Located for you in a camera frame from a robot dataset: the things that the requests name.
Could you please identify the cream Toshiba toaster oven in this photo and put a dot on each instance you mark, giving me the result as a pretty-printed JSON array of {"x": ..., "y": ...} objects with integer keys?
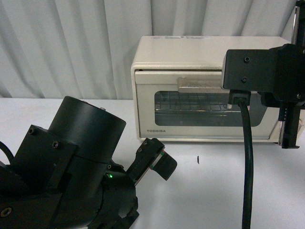
[{"x": 206, "y": 53}]

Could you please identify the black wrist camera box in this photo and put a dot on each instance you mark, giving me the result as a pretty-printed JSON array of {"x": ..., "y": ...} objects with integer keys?
[{"x": 248, "y": 70}]

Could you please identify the right robot arm link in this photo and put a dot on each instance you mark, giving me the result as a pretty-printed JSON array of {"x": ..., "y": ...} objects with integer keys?
[{"x": 298, "y": 32}]

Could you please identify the white pleated curtain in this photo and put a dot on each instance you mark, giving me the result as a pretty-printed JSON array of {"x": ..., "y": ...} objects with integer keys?
[{"x": 85, "y": 48}]

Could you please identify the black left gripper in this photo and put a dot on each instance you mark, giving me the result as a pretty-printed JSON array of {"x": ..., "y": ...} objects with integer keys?
[{"x": 113, "y": 193}]

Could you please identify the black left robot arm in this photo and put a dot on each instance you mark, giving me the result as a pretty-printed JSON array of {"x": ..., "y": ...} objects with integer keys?
[{"x": 64, "y": 177}]

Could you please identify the cream oven door with handle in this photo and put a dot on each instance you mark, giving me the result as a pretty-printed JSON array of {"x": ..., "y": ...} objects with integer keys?
[{"x": 201, "y": 126}]

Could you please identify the wire oven rack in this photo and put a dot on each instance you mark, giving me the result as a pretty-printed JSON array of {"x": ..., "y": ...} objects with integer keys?
[{"x": 174, "y": 101}]

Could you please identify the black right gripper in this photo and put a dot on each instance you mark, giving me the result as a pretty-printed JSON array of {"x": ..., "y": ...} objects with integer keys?
[{"x": 288, "y": 90}]

